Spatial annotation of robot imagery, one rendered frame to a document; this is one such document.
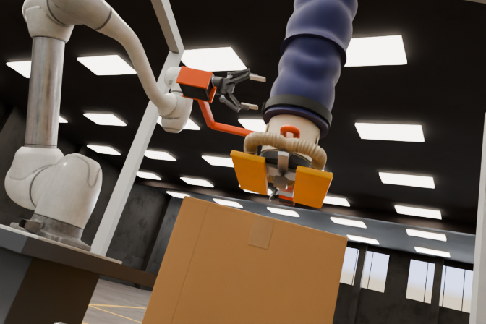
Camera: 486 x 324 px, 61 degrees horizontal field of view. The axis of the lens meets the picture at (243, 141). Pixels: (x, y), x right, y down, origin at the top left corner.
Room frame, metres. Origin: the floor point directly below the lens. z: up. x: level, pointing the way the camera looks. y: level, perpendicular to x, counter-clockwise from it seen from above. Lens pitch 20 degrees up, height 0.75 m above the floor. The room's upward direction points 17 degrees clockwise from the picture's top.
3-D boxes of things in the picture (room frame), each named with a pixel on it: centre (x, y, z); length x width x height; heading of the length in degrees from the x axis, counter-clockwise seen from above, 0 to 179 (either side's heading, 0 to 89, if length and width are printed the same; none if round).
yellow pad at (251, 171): (1.27, -0.06, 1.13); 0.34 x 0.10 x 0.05; 169
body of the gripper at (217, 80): (1.58, 0.15, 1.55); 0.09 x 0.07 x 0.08; 78
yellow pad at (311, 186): (1.23, -0.24, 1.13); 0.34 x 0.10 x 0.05; 169
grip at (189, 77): (1.01, 0.16, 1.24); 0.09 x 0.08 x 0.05; 79
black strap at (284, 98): (1.25, -0.15, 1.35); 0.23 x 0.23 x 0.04
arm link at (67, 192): (1.35, 0.48, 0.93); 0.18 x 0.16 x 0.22; 53
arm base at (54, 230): (1.33, 0.48, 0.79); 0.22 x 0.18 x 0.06; 157
